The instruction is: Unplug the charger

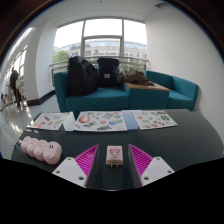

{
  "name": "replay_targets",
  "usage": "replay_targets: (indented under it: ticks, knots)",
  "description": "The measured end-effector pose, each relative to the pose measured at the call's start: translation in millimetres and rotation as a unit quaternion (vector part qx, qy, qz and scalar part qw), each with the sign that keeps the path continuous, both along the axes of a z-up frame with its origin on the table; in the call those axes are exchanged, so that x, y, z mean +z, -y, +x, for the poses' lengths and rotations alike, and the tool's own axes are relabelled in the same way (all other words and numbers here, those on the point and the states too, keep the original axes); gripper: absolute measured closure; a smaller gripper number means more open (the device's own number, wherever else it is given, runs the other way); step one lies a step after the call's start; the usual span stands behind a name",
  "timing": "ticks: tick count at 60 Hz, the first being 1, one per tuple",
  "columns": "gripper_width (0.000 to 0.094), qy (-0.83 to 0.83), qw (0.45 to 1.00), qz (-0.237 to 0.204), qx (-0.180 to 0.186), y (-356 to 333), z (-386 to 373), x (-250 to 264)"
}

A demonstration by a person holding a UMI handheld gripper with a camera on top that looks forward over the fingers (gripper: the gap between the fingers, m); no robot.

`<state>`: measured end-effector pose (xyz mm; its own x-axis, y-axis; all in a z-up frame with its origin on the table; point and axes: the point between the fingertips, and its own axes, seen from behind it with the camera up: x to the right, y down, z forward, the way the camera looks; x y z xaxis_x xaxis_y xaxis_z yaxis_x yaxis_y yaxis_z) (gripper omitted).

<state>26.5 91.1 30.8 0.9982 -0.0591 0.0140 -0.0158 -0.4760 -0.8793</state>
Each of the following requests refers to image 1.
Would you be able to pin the sticker sheet with green items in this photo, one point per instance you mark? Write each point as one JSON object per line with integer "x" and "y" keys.
{"x": 155, "y": 120}

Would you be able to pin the black backpack with white label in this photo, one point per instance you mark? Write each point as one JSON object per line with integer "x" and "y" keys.
{"x": 108, "y": 71}

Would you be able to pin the pink power strip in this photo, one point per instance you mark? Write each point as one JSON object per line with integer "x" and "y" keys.
{"x": 41, "y": 150}

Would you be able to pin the large colourful sticker sheet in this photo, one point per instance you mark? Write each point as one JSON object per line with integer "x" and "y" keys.
{"x": 100, "y": 121}

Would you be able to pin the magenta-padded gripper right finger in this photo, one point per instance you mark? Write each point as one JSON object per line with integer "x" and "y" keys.
{"x": 158, "y": 169}

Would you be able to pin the small pink charger block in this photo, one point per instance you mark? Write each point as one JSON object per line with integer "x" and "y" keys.
{"x": 114, "y": 155}

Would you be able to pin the sticker sheet with red items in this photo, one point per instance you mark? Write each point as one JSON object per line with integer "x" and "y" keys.
{"x": 49, "y": 121}

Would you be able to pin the large black backpack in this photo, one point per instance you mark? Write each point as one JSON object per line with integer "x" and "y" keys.
{"x": 81, "y": 76}

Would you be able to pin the wooden sofa table top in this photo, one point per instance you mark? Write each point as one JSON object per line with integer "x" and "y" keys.
{"x": 151, "y": 87}

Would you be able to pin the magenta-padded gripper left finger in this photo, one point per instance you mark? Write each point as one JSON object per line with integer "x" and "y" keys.
{"x": 68, "y": 170}

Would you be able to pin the teal sofa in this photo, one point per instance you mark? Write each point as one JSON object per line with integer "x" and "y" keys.
{"x": 100, "y": 101}

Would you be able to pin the metal balcony railing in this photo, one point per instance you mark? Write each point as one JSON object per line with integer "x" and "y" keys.
{"x": 60, "y": 64}

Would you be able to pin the brown jacket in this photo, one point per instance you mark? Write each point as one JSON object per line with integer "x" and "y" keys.
{"x": 136, "y": 77}

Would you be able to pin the person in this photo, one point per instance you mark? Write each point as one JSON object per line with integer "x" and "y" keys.
{"x": 14, "y": 80}

